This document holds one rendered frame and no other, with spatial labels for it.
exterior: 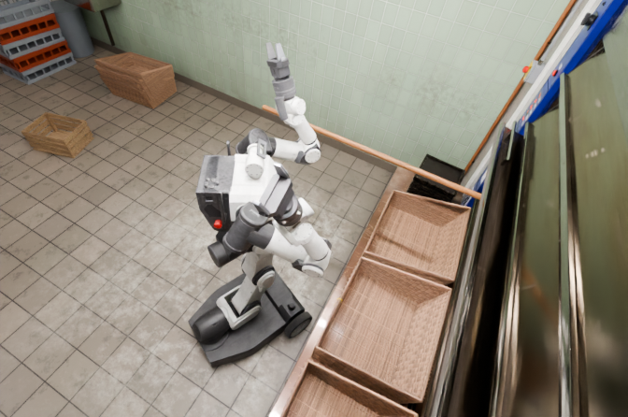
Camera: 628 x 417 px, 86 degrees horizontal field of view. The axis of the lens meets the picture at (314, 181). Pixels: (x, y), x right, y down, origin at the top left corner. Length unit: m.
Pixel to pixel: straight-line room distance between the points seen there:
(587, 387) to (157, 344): 2.23
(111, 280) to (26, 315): 0.50
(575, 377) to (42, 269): 2.97
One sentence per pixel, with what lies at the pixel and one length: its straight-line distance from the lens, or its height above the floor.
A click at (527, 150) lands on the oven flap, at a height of 1.47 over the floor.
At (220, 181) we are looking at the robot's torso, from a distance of 1.30.
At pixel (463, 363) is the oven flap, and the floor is 1.40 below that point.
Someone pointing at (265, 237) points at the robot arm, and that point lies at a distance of 1.18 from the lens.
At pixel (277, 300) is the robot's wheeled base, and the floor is 0.19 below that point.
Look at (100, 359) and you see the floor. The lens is 2.64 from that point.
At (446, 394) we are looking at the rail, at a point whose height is 1.43.
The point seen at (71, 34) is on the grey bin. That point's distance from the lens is 5.19.
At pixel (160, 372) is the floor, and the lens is 2.50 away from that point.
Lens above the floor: 2.35
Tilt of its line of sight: 47 degrees down
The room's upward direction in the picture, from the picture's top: 9 degrees clockwise
